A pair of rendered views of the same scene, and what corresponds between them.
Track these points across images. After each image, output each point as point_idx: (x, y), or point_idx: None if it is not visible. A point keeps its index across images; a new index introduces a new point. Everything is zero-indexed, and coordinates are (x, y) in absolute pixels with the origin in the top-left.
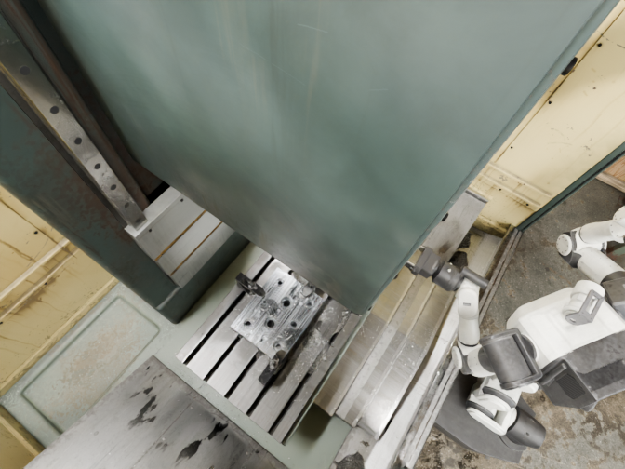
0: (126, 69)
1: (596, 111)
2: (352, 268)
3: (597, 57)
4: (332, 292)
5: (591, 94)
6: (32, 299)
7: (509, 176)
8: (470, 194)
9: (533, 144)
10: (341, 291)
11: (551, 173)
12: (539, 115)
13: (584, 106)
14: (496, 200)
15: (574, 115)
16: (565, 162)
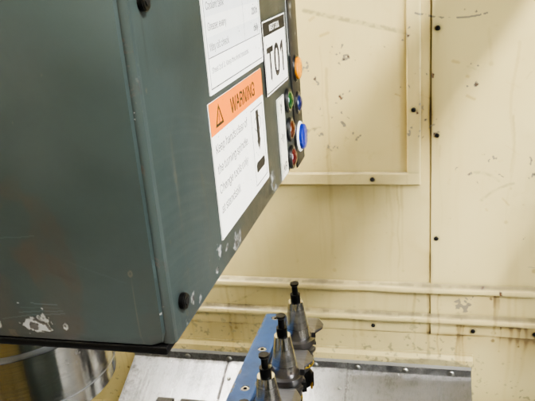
0: None
1: (504, 114)
2: (26, 44)
3: (447, 43)
4: (55, 293)
5: (478, 95)
6: None
7: (467, 293)
8: (431, 372)
9: (462, 214)
10: (67, 243)
11: (524, 250)
12: (438, 162)
13: (484, 115)
14: (482, 360)
15: (482, 137)
16: (529, 216)
